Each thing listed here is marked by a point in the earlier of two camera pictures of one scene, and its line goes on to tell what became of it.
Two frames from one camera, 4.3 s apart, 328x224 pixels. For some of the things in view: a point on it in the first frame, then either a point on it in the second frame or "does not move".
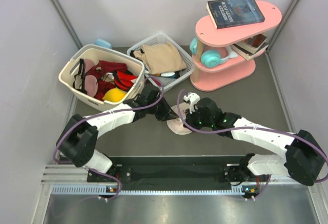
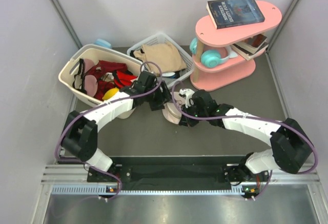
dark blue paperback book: x=230 y=12 does not move
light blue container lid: x=102 y=42 does not move
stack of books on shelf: x=249 y=47 does not move
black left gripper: x=167 y=113 -> x=164 y=97
